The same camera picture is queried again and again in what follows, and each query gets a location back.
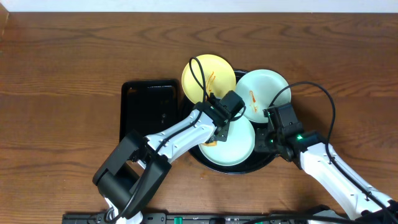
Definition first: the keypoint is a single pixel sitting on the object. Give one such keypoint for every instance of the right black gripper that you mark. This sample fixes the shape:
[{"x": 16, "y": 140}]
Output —
[{"x": 261, "y": 144}]

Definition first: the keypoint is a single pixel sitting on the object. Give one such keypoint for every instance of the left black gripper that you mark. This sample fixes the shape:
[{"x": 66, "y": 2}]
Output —
[{"x": 222, "y": 132}]

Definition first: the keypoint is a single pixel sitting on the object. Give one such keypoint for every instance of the green and yellow sponge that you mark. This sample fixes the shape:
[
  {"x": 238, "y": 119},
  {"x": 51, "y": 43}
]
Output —
[{"x": 210, "y": 144}]

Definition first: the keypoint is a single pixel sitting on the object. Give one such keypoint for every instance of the light blue plate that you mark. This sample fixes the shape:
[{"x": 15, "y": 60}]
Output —
[
  {"x": 237, "y": 148},
  {"x": 257, "y": 89}
]

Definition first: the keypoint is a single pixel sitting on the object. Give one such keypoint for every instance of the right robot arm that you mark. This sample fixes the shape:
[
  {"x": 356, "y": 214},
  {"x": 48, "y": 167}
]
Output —
[{"x": 311, "y": 153}]

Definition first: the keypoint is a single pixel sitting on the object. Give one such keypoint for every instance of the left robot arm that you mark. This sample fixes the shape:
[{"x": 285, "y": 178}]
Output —
[{"x": 133, "y": 172}]

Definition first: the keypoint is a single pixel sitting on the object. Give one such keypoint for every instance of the black round tray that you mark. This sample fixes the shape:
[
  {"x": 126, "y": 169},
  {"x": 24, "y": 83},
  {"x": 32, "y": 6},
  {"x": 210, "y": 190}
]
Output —
[{"x": 254, "y": 162}]

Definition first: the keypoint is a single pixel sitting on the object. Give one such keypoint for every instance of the black rectangular tray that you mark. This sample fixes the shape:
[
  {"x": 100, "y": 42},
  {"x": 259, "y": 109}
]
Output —
[{"x": 148, "y": 106}]

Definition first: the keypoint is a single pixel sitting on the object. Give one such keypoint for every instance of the yellow plate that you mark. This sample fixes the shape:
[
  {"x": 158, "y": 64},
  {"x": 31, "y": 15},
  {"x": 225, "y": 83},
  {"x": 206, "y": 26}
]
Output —
[{"x": 219, "y": 78}]

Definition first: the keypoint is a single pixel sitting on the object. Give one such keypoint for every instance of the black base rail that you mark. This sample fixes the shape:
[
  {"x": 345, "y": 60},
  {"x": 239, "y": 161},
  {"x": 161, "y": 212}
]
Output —
[{"x": 162, "y": 218}]

